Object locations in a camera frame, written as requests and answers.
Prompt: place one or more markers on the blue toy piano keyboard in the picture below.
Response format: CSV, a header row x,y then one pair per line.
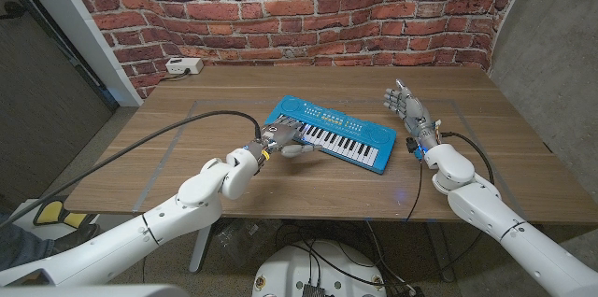
x,y
289,105

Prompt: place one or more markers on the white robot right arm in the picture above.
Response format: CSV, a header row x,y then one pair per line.
x,y
490,213

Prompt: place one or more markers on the clear plastic bag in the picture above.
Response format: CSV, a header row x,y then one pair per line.
x,y
243,241

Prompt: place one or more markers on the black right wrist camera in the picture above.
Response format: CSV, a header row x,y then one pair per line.
x,y
411,144

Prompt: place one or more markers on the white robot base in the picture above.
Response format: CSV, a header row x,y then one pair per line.
x,y
289,269

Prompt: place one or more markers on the red brick print backdrop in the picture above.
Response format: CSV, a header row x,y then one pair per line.
x,y
280,7

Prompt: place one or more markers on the white power strip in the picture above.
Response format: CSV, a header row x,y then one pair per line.
x,y
183,65

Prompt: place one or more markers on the grey table leg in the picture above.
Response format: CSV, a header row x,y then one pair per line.
x,y
441,250

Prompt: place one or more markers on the white table leg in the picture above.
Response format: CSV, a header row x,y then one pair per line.
x,y
202,248

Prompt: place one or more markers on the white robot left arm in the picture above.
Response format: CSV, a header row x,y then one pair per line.
x,y
187,208

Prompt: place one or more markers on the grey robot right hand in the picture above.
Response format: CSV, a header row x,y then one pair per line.
x,y
416,112

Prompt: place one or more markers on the white pedal platform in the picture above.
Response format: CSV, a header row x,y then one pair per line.
x,y
105,222

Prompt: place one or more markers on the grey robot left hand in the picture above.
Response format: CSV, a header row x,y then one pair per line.
x,y
278,133

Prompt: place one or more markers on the yellow foot pedal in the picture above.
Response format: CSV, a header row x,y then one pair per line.
x,y
49,213

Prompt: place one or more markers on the black shoe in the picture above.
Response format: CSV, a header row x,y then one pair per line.
x,y
75,238

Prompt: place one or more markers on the white door frame post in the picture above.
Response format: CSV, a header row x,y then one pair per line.
x,y
70,21

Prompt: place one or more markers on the person leg in jeans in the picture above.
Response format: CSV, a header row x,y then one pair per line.
x,y
23,250

